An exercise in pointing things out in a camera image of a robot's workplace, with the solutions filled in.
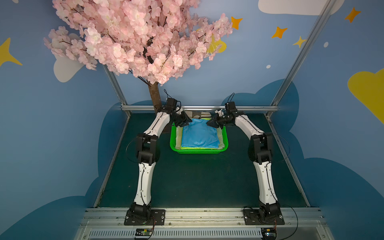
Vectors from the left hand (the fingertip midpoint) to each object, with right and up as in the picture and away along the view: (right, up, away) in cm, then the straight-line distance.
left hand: (191, 119), depth 100 cm
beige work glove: (+5, +5, +23) cm, 24 cm away
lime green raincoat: (-5, -18, -10) cm, 21 cm away
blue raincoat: (+5, -9, -5) cm, 12 cm away
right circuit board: (+39, -58, -27) cm, 75 cm away
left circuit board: (-23, -57, -28) cm, 67 cm away
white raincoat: (-8, -10, 0) cm, 13 cm away
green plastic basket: (-12, -13, -3) cm, 18 cm away
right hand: (+12, -1, +1) cm, 12 cm away
